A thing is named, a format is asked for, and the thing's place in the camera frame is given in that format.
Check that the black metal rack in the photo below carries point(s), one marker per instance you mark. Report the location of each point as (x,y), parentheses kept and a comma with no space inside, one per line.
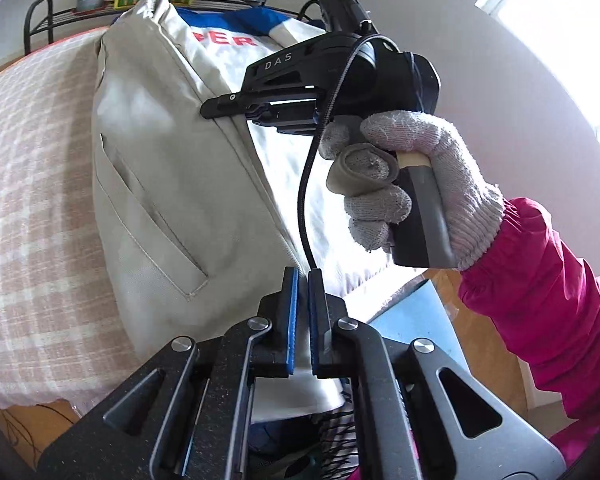
(32,20)

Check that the person's right forearm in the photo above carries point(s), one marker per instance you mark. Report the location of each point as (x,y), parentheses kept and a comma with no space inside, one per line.
(555,300)

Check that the light blue sheet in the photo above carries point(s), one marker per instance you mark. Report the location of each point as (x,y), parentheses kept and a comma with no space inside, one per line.
(410,315)

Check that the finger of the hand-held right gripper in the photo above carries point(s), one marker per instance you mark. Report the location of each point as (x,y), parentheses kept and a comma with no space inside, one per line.
(240,101)
(285,120)

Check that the beige trousers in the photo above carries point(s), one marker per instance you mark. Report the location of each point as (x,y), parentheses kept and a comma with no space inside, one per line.
(180,185)

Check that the bed with pink plaid sheet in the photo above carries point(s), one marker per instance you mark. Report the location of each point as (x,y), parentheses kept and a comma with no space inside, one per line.
(40,210)

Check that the dark mesh bag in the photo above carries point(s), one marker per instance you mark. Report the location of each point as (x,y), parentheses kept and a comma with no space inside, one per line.
(335,430)

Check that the white and blue sweatshirt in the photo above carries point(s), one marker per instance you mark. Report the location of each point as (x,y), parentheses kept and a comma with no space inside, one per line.
(285,170)

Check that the person's right hand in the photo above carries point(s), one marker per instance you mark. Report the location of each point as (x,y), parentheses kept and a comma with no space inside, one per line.
(460,175)

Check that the person's pink clothing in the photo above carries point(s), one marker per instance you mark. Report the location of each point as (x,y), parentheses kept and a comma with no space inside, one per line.
(575,455)

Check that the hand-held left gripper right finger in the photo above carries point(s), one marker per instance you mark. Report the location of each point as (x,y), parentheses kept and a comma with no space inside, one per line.
(320,330)

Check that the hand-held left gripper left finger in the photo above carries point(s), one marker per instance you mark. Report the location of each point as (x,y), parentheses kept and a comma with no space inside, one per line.
(291,320)

